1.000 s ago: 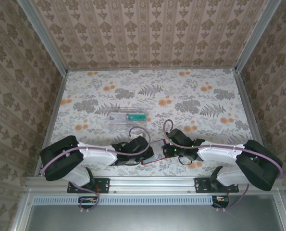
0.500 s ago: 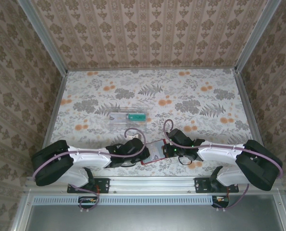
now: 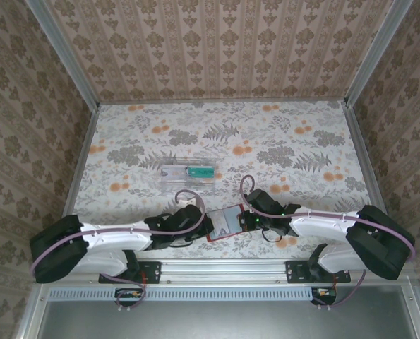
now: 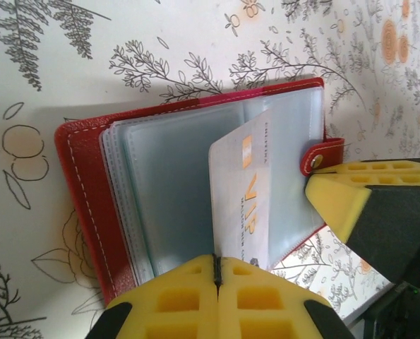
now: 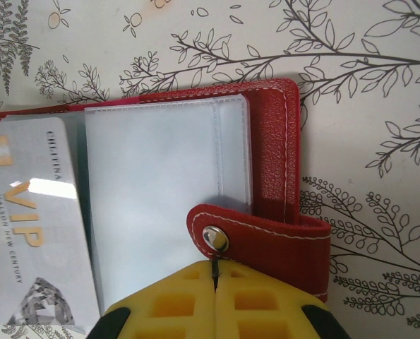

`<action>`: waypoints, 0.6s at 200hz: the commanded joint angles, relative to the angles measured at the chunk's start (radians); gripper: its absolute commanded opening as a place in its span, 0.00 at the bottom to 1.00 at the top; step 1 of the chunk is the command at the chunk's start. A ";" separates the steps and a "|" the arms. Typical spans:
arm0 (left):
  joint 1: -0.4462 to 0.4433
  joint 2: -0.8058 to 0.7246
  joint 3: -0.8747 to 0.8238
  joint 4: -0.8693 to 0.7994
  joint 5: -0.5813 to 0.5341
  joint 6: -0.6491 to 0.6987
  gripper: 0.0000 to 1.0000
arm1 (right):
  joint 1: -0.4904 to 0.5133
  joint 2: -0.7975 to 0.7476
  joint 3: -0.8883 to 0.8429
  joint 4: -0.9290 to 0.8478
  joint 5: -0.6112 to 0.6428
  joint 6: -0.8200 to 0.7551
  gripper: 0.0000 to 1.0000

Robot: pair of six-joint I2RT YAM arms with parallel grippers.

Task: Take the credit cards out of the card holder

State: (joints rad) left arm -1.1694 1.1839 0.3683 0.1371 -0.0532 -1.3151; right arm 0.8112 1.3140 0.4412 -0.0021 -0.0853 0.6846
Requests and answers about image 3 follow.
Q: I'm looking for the red-framed tablet device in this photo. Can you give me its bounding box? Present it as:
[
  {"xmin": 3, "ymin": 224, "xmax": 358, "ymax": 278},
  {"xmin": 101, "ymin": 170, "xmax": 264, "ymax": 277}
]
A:
[{"xmin": 206, "ymin": 203, "xmax": 248, "ymax": 244}]

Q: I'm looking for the white plastic card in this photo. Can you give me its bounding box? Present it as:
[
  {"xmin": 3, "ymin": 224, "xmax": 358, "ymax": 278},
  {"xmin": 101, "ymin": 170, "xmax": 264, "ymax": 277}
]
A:
[{"xmin": 160, "ymin": 166, "xmax": 187, "ymax": 179}]

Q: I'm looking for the teal VIP card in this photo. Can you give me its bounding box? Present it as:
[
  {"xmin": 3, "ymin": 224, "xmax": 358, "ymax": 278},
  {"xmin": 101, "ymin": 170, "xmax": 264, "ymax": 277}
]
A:
[{"xmin": 185, "ymin": 165, "xmax": 216, "ymax": 178}]

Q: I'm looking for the clear acrylic box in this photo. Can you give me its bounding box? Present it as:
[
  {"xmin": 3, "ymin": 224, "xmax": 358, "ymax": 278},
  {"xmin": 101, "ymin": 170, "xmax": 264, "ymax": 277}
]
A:
[{"xmin": 158, "ymin": 154, "xmax": 218, "ymax": 194}]

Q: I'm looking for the floral white tablecloth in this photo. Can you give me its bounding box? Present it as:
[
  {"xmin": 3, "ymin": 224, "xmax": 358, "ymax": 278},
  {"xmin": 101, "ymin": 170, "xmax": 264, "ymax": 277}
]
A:
[{"xmin": 56, "ymin": 102, "xmax": 387, "ymax": 261}]

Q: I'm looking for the grey metal sheet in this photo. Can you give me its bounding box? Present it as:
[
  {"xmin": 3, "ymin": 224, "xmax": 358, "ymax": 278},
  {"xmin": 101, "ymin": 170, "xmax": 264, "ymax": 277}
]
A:
[{"xmin": 40, "ymin": 298, "xmax": 417, "ymax": 339}]

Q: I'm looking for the thin black cable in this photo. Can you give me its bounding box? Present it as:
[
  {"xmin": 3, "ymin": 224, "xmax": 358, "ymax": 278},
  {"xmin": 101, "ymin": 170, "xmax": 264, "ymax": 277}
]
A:
[{"xmin": 260, "ymin": 227, "xmax": 282, "ymax": 244}]

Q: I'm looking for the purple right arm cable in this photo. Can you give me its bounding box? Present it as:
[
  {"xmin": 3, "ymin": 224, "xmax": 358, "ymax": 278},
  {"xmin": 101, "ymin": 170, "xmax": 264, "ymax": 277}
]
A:
[{"xmin": 239, "ymin": 175, "xmax": 417, "ymax": 311}]

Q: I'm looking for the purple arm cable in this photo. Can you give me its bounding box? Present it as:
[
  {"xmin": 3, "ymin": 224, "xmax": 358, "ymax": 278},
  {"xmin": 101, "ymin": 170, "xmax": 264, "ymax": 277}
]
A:
[
  {"xmin": 30, "ymin": 189, "xmax": 206, "ymax": 314},
  {"xmin": 239, "ymin": 175, "xmax": 417, "ymax": 311}
]

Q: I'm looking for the wide aluminium base rail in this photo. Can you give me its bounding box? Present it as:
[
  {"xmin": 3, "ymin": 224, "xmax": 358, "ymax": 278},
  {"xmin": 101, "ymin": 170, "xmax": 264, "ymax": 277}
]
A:
[{"xmin": 36, "ymin": 257, "xmax": 419, "ymax": 285}]

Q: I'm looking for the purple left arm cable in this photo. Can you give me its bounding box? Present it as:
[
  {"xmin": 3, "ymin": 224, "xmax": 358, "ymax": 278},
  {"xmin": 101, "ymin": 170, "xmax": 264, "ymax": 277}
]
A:
[{"xmin": 30, "ymin": 189, "xmax": 206, "ymax": 314}]

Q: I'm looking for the white slotted cable duct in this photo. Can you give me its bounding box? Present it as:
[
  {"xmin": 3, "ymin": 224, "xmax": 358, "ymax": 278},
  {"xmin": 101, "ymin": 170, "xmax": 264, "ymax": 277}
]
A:
[{"xmin": 49, "ymin": 286, "xmax": 315, "ymax": 302}]

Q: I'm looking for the small black wired connector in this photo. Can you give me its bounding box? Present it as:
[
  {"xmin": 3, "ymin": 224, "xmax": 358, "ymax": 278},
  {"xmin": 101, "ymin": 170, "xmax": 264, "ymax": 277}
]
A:
[
  {"xmin": 114, "ymin": 287, "xmax": 143, "ymax": 301},
  {"xmin": 311, "ymin": 286, "xmax": 337, "ymax": 302}
]

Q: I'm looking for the aluminium side rail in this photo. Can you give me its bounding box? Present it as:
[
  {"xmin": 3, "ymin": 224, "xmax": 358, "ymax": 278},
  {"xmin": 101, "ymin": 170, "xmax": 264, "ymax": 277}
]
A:
[
  {"xmin": 59, "ymin": 105, "xmax": 101, "ymax": 222},
  {"xmin": 342, "ymin": 104, "xmax": 389, "ymax": 210}
]

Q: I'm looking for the thin aluminium rail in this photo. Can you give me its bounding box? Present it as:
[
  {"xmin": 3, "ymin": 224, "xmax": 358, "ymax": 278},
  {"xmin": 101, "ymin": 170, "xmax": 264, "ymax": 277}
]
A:
[{"xmin": 98, "ymin": 100, "xmax": 348, "ymax": 106}]

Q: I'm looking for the aluminium frame post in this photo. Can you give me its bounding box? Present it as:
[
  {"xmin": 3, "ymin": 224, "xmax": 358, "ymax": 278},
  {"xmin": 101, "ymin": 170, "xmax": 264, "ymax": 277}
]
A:
[
  {"xmin": 344, "ymin": 0, "xmax": 414, "ymax": 108},
  {"xmin": 25, "ymin": 0, "xmax": 101, "ymax": 109}
]

